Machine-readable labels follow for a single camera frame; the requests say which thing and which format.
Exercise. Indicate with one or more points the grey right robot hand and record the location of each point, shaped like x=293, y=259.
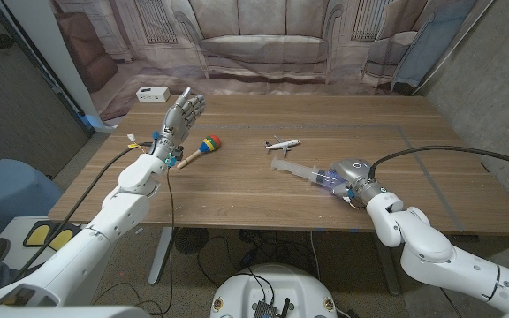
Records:
x=356, y=172

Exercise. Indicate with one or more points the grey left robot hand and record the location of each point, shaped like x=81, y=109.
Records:
x=177, y=123

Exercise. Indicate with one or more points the clear plastic syringe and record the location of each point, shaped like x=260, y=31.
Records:
x=294, y=170

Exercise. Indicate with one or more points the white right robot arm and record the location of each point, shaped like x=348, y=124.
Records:
x=427, y=252

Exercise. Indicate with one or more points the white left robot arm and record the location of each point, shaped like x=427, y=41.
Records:
x=82, y=256

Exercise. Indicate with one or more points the white toy plane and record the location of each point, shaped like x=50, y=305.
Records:
x=283, y=144

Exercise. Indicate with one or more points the white power box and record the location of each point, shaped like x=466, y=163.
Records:
x=153, y=94

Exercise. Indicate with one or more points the colourful striped wooden maraca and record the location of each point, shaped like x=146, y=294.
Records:
x=210, y=143

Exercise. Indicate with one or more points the grey tape outline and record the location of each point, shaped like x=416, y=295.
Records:
x=325, y=126

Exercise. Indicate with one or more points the grey table leg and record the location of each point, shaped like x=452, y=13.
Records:
x=387, y=265

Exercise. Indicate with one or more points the printed living room backdrop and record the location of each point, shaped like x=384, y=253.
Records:
x=263, y=44

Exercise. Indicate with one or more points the black round floor fan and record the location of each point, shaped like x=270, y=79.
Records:
x=191, y=240

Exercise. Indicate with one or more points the white table leg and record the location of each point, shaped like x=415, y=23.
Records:
x=159, y=260

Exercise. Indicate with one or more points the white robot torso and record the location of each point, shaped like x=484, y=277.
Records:
x=245, y=291

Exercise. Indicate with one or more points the yellow black foot pedal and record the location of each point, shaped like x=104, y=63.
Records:
x=38, y=235
x=61, y=238

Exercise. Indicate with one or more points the blue padded chair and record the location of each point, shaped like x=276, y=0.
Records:
x=11, y=190

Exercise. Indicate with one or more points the white pedal platform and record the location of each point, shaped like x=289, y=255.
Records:
x=16, y=234

